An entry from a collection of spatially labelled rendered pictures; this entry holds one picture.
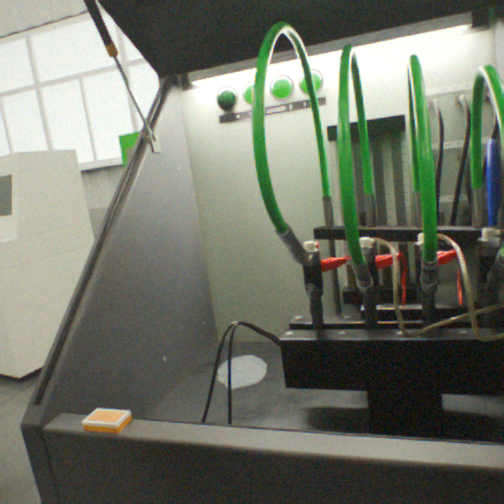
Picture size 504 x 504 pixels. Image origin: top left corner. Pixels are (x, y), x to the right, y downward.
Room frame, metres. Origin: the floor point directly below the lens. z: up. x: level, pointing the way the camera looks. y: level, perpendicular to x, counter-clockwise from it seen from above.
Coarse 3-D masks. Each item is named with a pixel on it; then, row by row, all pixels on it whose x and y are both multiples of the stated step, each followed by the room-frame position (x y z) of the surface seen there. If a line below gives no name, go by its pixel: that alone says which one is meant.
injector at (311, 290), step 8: (304, 264) 0.63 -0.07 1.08; (312, 264) 0.62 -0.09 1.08; (320, 264) 0.63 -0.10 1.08; (304, 272) 0.63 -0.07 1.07; (312, 272) 0.62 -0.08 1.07; (320, 272) 0.62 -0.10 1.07; (304, 280) 0.63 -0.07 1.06; (312, 280) 0.62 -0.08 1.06; (320, 280) 0.62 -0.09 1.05; (312, 288) 0.60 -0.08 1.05; (320, 288) 0.62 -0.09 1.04; (312, 296) 0.61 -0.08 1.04; (320, 296) 0.62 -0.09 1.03; (312, 304) 0.63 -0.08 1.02; (320, 304) 0.63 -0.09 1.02; (312, 312) 0.63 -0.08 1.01; (320, 312) 0.62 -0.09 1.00; (312, 320) 0.63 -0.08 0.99; (320, 320) 0.62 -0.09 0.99; (320, 328) 0.62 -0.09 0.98
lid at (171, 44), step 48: (96, 0) 0.87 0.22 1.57; (144, 0) 0.86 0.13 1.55; (192, 0) 0.85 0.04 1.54; (240, 0) 0.84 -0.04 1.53; (288, 0) 0.84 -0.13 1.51; (336, 0) 0.83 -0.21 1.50; (384, 0) 0.82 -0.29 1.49; (432, 0) 0.82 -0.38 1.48; (480, 0) 0.81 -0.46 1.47; (144, 48) 1.00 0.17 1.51; (192, 48) 0.96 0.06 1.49; (240, 48) 0.95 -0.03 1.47; (288, 48) 0.94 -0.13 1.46
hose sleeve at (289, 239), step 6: (288, 228) 0.51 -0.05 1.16; (282, 234) 0.51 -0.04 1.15; (288, 234) 0.51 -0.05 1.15; (294, 234) 0.53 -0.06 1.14; (282, 240) 0.53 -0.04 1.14; (288, 240) 0.52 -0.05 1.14; (294, 240) 0.53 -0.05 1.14; (288, 246) 0.54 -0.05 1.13; (294, 246) 0.54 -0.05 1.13; (300, 246) 0.55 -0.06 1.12; (294, 252) 0.55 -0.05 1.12; (300, 252) 0.56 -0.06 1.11
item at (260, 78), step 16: (272, 32) 0.56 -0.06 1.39; (288, 32) 0.65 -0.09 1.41; (272, 48) 0.54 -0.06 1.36; (304, 48) 0.72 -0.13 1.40; (256, 64) 0.51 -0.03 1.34; (304, 64) 0.74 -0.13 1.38; (256, 80) 0.49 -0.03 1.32; (256, 96) 0.48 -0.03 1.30; (256, 112) 0.47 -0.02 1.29; (256, 128) 0.47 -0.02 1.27; (320, 128) 0.80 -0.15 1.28; (256, 144) 0.47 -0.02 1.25; (320, 144) 0.81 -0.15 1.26; (256, 160) 0.47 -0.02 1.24; (320, 160) 0.81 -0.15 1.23; (272, 192) 0.47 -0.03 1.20; (272, 208) 0.48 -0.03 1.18
